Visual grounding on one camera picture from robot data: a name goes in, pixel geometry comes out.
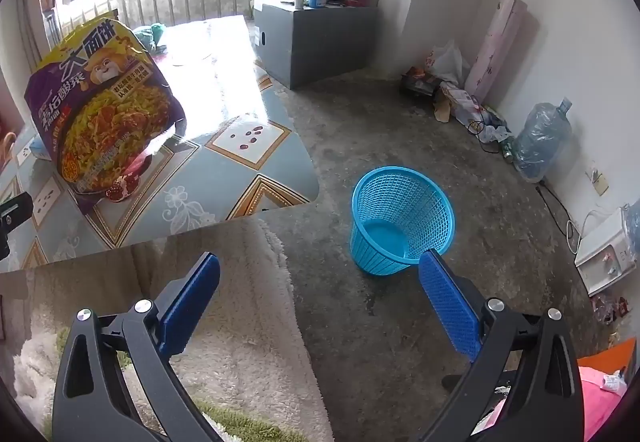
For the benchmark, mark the pink blanket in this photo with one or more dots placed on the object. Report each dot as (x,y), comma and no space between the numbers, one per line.
(595,397)

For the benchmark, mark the dark snack box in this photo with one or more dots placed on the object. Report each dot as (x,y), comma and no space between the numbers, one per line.
(420,82)

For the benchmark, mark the purple instant noodle packet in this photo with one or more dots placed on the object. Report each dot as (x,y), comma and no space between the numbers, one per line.
(100,112)

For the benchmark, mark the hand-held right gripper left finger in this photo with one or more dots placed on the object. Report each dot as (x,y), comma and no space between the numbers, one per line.
(192,292)

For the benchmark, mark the pile of snack wrappers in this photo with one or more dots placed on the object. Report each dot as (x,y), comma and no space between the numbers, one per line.
(610,308)

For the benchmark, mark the cream fluffy blanket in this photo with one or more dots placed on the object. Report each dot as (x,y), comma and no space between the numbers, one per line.
(250,322)

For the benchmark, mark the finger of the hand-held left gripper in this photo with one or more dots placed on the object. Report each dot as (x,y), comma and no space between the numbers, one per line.
(15,212)

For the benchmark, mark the grey cabinet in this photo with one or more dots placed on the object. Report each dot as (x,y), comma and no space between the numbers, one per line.
(320,42)

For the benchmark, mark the green can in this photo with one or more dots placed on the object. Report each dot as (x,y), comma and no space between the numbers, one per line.
(507,149)

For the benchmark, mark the white water dispenser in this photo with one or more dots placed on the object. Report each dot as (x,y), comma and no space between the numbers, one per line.
(607,252)

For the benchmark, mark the white plastic bag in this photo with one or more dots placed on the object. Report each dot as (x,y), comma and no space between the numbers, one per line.
(447,59)

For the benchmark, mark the blue plastic mesh basket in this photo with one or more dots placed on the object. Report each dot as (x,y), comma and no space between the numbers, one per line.
(400,202)

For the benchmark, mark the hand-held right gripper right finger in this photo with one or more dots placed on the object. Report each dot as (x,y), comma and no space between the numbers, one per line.
(450,302)

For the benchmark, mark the wall socket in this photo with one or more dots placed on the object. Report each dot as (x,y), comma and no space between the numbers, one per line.
(597,179)

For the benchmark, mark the pink rolled mat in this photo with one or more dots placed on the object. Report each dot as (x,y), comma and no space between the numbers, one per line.
(495,47)

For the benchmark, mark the table with fruit-print tablecloth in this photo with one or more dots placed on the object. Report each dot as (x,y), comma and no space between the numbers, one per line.
(240,87)

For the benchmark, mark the teal cloth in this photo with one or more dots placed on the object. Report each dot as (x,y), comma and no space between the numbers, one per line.
(150,34)

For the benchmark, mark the torn cardboard piece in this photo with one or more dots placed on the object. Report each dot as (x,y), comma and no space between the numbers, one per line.
(452,104)

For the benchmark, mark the blue water dispenser jug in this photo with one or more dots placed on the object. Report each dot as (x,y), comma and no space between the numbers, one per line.
(633,222)

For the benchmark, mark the water jug in plastic bag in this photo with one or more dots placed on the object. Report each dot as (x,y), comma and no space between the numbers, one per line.
(542,137)

